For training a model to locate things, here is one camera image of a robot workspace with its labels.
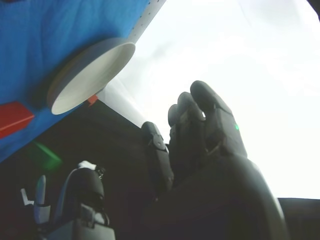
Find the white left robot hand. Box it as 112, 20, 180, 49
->
49, 79, 291, 240

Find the tall red block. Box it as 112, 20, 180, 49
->
0, 100, 35, 140

